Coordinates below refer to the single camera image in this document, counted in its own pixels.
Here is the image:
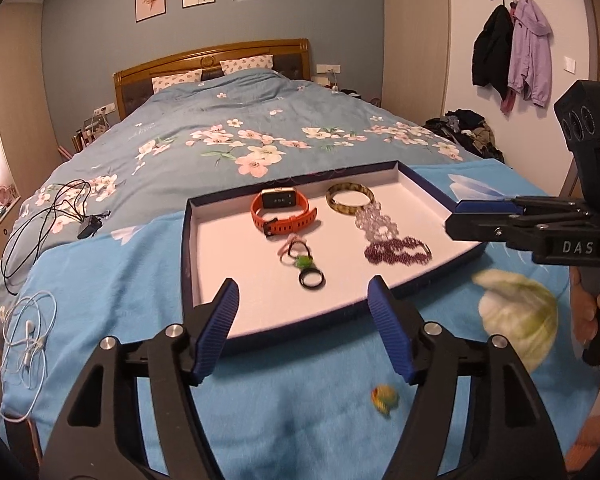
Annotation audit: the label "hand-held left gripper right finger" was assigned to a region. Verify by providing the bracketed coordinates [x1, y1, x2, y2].
[367, 275, 566, 480]

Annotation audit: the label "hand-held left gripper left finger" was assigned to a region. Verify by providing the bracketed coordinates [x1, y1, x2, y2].
[40, 277, 241, 480]

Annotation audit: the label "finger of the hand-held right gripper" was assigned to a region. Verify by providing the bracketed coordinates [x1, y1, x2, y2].
[455, 196, 596, 218]
[444, 211, 556, 252]

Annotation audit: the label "navy tray with white inside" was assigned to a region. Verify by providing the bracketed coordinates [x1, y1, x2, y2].
[180, 160, 486, 358]

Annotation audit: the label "purple bead bracelet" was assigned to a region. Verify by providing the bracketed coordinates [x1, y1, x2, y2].
[364, 236, 432, 267]

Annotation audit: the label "black ring hair band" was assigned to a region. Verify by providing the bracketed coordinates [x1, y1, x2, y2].
[298, 268, 326, 291]

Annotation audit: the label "clear bead bracelet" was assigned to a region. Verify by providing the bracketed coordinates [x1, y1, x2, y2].
[354, 200, 400, 241]

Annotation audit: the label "hair tie with green charm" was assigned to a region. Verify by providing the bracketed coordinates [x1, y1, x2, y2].
[287, 240, 315, 270]

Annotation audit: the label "pink hair tie with charm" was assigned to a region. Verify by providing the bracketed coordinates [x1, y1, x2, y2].
[279, 233, 312, 263]

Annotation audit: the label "person's right hand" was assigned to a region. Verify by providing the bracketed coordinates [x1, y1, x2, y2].
[569, 265, 600, 347]

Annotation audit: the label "small yellow green ornament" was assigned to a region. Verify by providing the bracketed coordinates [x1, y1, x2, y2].
[371, 384, 399, 417]

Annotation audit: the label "pile of dark clothes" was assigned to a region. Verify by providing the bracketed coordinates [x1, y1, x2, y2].
[422, 109, 506, 161]

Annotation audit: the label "light blue flower print blanket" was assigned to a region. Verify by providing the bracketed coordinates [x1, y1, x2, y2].
[0, 157, 600, 480]

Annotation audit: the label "purple jacket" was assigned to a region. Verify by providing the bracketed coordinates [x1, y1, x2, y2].
[500, 0, 553, 115]

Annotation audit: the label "gold patterned bangle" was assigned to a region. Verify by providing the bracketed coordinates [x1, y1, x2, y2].
[326, 182, 374, 216]

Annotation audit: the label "black jacket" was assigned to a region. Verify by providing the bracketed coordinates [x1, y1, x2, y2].
[471, 4, 515, 102]

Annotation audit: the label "orange smartwatch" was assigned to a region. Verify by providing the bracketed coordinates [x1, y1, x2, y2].
[250, 186, 317, 236]

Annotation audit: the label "small black adapter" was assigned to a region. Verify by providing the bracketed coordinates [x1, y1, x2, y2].
[76, 212, 106, 240]

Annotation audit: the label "white earphones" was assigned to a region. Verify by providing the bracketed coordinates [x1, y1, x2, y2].
[0, 290, 58, 421]

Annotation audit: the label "blue floral duvet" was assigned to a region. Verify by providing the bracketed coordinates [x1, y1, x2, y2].
[0, 71, 486, 311]

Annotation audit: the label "cluttered bedside table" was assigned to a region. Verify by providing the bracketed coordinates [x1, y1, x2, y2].
[70, 115, 113, 153]

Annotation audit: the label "white patterned pillow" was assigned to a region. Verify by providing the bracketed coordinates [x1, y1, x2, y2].
[220, 54, 274, 75]
[151, 69, 203, 93]

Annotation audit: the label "wooden headboard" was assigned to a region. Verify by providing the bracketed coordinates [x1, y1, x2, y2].
[112, 38, 312, 121]

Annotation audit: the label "pink flower picture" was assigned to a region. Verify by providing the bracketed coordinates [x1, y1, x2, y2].
[135, 0, 167, 23]

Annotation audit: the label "tangled black cable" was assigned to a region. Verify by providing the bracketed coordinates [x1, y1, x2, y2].
[2, 180, 112, 297]

